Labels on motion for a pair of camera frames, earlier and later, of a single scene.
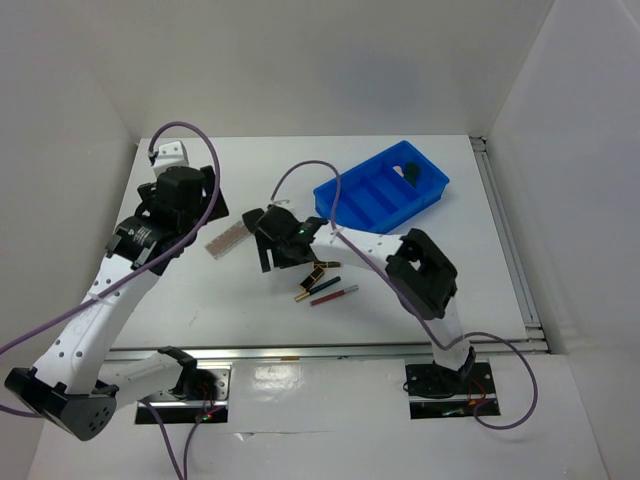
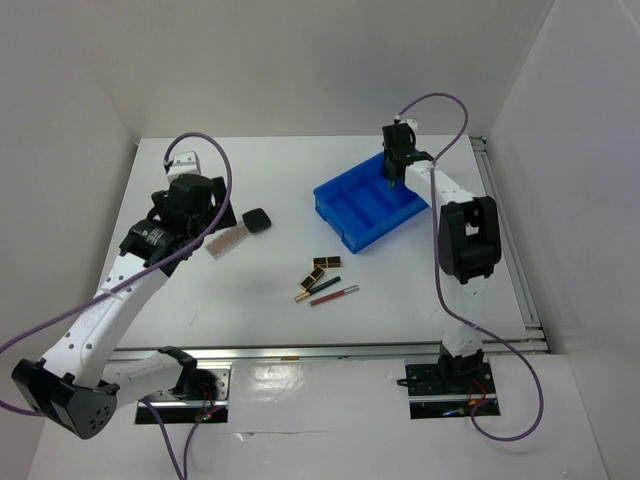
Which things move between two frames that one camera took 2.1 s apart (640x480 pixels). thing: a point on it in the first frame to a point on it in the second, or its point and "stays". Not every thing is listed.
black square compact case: (250, 218) stays
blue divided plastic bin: (374, 194) stays
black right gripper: (265, 242) to (385, 167)
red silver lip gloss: (333, 296) stays
